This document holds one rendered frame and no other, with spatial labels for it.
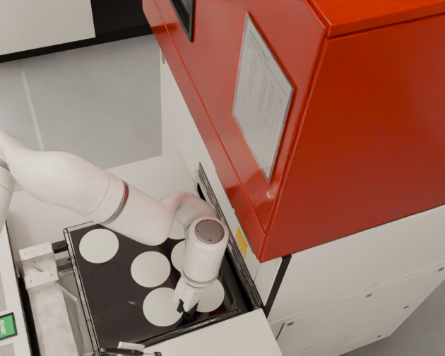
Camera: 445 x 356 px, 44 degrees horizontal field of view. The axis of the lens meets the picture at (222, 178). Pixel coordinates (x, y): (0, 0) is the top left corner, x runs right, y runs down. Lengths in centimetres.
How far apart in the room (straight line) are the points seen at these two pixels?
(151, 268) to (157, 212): 43
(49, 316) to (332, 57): 101
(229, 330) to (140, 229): 41
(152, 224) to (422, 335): 172
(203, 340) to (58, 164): 58
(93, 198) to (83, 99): 211
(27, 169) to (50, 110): 207
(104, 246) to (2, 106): 172
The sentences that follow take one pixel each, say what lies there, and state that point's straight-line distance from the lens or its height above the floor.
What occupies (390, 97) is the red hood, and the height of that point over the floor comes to 166.
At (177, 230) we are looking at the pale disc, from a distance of 150.
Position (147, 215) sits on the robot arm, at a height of 134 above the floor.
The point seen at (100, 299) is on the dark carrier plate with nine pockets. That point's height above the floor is 90.
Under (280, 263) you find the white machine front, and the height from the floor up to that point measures 120.
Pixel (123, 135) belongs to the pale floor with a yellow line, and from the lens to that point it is 286.
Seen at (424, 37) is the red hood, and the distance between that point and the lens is 75.
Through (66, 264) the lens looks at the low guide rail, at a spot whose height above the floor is 85.
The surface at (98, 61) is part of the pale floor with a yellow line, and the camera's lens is 324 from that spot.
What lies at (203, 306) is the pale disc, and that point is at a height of 90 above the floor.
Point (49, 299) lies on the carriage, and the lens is 147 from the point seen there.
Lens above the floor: 221
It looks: 55 degrees down
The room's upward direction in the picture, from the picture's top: 8 degrees clockwise
